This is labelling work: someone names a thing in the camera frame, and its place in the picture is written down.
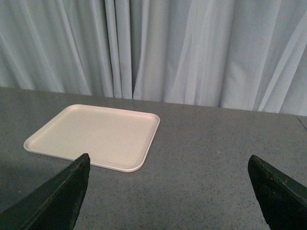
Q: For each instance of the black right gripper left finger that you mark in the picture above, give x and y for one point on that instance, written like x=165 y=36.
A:
x=55 y=205

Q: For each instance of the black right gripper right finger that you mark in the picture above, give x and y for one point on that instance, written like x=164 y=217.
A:
x=283 y=200

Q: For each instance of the cream rectangular tray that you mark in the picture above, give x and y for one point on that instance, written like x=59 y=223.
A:
x=115 y=139

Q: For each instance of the white pleated curtain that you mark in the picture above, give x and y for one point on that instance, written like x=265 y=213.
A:
x=241 y=54

